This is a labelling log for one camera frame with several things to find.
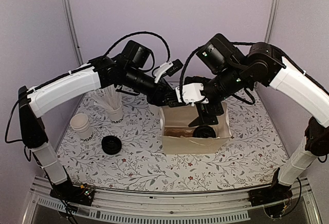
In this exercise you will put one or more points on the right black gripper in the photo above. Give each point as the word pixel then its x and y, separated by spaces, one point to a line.
pixel 204 117

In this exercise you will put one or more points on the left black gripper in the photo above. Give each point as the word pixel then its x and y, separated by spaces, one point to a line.
pixel 158 97

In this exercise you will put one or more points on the brown cardboard cup carrier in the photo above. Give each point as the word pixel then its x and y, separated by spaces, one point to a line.
pixel 178 132

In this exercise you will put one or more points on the beige paper takeout bag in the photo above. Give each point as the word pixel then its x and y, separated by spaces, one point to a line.
pixel 178 138

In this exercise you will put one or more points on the stack of white paper cups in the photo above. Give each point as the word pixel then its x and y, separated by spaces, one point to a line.
pixel 80 124

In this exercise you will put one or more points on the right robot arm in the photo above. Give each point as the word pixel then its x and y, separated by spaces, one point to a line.
pixel 270 66

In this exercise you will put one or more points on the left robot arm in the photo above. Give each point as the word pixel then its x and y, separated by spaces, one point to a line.
pixel 125 69

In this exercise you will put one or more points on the white cup holding straws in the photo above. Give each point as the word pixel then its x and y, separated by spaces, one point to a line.
pixel 116 116

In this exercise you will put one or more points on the bundle of wrapped white straws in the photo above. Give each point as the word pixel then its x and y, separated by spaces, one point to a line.
pixel 107 98

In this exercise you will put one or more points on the stack of black lids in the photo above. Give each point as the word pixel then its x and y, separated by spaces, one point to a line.
pixel 111 145

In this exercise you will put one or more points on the floral patterned table mat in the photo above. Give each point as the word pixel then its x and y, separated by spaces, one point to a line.
pixel 249 158

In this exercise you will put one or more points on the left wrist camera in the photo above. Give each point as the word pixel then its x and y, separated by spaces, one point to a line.
pixel 167 69

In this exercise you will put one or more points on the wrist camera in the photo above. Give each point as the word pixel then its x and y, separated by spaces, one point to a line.
pixel 192 93
pixel 167 69

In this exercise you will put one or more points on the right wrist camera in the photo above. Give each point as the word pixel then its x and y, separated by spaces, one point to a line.
pixel 192 93

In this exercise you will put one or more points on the front aluminium rail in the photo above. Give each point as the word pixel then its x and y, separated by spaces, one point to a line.
pixel 120 206

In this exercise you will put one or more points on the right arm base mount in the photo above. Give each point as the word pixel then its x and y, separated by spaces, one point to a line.
pixel 274 192

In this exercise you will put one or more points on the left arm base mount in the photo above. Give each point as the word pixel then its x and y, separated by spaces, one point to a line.
pixel 74 191

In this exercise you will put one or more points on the left metal frame post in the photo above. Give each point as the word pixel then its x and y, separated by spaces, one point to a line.
pixel 72 31

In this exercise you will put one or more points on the metal frame post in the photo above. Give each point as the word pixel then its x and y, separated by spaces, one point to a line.
pixel 271 20
pixel 72 31

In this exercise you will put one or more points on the right metal frame post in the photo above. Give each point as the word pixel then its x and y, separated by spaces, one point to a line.
pixel 271 20

